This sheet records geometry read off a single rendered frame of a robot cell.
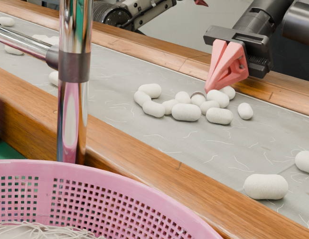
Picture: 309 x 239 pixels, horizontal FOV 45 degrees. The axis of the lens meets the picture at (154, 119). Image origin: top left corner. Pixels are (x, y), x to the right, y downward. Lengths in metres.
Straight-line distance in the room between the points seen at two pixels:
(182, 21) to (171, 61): 2.33
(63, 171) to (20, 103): 0.15
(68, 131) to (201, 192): 0.11
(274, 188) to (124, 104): 0.25
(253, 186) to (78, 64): 0.17
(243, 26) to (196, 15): 2.38
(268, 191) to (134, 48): 0.52
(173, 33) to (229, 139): 2.68
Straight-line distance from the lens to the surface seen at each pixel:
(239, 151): 0.42
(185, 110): 0.46
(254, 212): 0.27
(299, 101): 0.60
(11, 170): 0.29
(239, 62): 0.58
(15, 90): 0.46
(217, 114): 0.47
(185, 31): 3.03
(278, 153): 0.44
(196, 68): 0.68
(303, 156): 0.40
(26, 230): 0.30
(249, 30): 0.59
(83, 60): 0.27
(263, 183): 0.33
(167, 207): 0.26
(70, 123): 0.29
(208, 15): 2.91
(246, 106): 0.51
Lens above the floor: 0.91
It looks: 22 degrees down
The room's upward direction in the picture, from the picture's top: 7 degrees clockwise
